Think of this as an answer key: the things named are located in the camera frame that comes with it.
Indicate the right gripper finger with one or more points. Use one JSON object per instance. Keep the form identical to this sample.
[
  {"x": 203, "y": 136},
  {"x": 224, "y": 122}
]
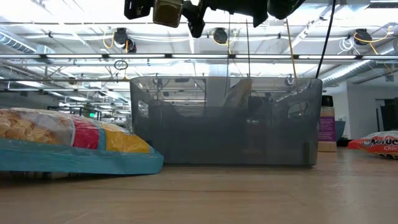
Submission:
[
  {"x": 138, "y": 8},
  {"x": 196, "y": 18}
]

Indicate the dark screen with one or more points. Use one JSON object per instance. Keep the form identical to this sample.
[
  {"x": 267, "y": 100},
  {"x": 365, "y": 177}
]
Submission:
[{"x": 390, "y": 115}]

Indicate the silver ventilation duct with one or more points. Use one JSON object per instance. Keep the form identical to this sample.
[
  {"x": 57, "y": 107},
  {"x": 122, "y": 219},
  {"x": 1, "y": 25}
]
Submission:
[{"x": 342, "y": 74}]

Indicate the yellow snack packet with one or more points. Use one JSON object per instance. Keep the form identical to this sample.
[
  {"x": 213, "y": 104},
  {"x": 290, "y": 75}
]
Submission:
[{"x": 239, "y": 93}]

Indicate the translucent grey plastic bin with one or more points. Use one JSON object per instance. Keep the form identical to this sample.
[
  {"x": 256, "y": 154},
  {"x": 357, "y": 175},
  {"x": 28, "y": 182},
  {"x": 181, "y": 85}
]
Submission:
[{"x": 280, "y": 146}]

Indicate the purple-label spice jar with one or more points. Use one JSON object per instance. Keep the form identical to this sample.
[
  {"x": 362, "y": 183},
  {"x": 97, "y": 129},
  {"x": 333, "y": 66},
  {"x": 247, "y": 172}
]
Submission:
[{"x": 329, "y": 127}]

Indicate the blue yellow chip bag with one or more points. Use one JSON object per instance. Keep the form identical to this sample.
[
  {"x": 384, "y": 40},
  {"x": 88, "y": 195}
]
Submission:
[{"x": 77, "y": 158}]

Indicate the orange ramen noodle packet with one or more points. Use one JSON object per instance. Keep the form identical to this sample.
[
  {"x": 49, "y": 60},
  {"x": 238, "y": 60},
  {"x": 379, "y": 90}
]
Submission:
[{"x": 376, "y": 144}]

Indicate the green-lid dark jar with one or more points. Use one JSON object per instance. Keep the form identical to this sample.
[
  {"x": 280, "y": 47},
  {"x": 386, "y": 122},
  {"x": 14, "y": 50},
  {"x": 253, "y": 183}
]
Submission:
[{"x": 168, "y": 12}]

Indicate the ceiling light rail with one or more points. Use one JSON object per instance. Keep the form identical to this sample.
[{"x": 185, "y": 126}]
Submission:
[{"x": 77, "y": 56}]

